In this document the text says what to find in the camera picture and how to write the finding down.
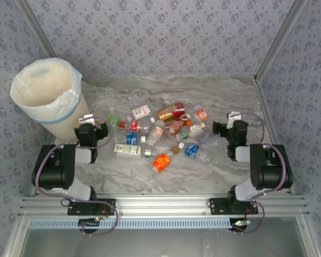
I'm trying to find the blue label clear bottle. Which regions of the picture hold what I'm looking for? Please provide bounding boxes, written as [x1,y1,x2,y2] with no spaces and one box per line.
[113,133,147,147]
[178,142,211,163]

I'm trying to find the small orange label bottle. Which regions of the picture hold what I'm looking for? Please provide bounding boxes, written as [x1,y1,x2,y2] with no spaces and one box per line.
[194,107,212,123]

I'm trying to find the white carton red print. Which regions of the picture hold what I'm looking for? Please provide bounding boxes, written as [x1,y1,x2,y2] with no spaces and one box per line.
[132,105,151,120]

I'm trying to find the green cap clear bottle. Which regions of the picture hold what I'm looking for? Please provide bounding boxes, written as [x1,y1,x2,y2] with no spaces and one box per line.
[175,130,190,142]

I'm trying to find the small circuit board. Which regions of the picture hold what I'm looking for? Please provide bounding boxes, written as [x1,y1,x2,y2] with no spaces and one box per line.
[231,219,251,229]
[78,217,101,227]

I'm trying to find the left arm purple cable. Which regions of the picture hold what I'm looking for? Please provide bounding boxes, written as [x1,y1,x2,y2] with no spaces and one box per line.
[33,116,119,236]

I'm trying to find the green white drink carton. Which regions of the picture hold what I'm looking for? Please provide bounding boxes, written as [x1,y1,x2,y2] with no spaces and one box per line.
[114,143,142,158]

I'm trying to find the grey slotted cable duct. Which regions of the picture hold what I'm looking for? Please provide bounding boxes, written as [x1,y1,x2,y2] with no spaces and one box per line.
[28,217,238,230]

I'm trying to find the orange snack packet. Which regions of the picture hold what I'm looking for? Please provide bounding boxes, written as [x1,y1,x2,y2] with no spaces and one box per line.
[165,114,193,137]

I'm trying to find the clear plastic cup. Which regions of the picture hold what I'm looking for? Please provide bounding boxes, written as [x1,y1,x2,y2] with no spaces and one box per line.
[197,131,220,145]

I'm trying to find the aluminium frame post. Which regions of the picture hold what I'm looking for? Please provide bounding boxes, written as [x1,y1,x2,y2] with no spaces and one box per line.
[16,0,58,62]
[254,0,309,82]

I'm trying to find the aluminium mounting rail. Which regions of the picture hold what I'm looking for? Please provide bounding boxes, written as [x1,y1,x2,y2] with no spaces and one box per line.
[18,194,310,217]

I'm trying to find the small clear bottle white label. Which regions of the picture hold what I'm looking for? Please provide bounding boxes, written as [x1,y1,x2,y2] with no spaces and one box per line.
[143,148,161,159]

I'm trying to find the red gold drink carton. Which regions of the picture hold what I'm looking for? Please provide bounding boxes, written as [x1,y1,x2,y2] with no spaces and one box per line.
[157,102,186,123]

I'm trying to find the red label clear bottle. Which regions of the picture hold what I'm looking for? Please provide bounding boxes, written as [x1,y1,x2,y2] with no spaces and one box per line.
[117,120,150,134]

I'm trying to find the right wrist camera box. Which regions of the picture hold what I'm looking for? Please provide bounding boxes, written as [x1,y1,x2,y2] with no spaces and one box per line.
[227,111,243,122]

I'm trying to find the aluminium table edge rail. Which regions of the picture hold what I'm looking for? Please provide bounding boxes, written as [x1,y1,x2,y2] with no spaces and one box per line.
[254,76,296,195]

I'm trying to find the white trash bin with liner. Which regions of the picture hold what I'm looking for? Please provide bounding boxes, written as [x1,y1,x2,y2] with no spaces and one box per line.
[10,57,83,125]

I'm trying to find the green label clear bottle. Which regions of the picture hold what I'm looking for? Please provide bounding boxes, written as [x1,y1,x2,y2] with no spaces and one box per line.
[108,107,119,132]

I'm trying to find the grey metal panel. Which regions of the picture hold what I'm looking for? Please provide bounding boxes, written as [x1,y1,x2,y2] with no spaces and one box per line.
[5,216,319,257]

